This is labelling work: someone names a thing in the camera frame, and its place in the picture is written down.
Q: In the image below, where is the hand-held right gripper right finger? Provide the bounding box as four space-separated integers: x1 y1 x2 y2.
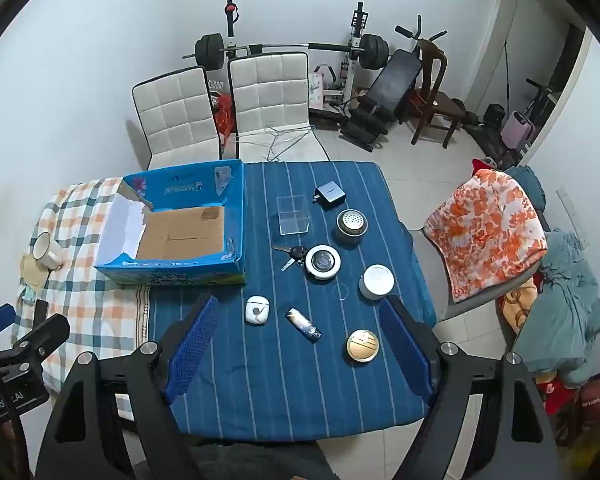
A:
377 295 566 480

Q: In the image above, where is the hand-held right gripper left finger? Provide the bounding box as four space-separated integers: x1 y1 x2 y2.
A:
35 292 221 480

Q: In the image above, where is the gold round lid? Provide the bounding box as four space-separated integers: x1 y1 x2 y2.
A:
346 328 381 365

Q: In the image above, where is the white earbuds case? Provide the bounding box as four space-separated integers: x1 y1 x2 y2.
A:
244 295 271 324

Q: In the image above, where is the white round plate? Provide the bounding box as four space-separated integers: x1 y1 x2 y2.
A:
359 264 396 301

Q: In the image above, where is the dark printed tube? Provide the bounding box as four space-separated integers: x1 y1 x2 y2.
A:
285 308 323 344

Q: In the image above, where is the blue cardboard box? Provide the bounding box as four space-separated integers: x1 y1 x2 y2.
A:
94 159 247 287

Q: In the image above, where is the white tin with black lid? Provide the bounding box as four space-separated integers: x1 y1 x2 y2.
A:
304 245 342 281

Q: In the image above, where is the metal strainer bowl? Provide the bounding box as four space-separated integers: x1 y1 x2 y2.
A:
335 208 370 244

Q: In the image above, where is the clear acrylic box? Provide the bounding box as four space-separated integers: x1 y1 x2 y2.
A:
276 195 311 237

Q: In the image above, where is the beige coaster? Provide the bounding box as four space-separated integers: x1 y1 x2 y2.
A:
20 255 48 291

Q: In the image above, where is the plaid tablecloth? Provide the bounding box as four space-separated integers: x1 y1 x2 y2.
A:
12 177 153 421

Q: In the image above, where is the white mug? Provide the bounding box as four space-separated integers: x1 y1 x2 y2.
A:
32 231 64 270

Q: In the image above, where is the grey chair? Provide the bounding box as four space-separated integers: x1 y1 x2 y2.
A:
405 225 536 322

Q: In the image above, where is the blue striped tablecloth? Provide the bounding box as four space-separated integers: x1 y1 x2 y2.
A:
147 160 437 443

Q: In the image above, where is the yellow orange blanket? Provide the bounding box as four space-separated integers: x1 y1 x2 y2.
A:
497 280 542 333

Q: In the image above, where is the black car key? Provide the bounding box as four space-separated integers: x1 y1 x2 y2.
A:
273 245 308 272

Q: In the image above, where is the orange floral cloth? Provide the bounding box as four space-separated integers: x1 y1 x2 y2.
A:
424 167 549 304

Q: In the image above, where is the teal clothes pile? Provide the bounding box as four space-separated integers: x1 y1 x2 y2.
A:
515 230 600 388

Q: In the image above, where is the black grey charger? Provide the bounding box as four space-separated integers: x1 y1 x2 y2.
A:
314 183 347 207

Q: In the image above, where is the teal garment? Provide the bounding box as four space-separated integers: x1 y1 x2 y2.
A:
505 165 547 213

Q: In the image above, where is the red plastic bag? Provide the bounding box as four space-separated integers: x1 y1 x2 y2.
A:
214 92 235 138

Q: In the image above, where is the white padded chair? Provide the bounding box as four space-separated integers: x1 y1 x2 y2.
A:
227 51 331 163
131 66 222 171

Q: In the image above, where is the pink suitcase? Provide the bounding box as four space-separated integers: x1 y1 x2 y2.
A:
500 110 535 148

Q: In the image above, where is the black weight bench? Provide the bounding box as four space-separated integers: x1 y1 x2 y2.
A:
340 49 423 153

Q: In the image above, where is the pink white shopping bag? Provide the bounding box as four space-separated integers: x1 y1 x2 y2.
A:
307 65 341 108

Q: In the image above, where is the black barbell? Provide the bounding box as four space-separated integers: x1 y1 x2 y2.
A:
195 33 391 72

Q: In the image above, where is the brown wooden chair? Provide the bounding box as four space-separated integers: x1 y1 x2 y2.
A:
410 40 463 150

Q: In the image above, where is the white barbell rack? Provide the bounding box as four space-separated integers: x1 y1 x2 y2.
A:
222 0 371 106

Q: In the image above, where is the wire clothes hanger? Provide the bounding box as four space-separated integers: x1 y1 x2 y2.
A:
235 122 316 163

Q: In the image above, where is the black exercise machine handlebar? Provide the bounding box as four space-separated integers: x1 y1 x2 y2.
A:
394 15 448 46

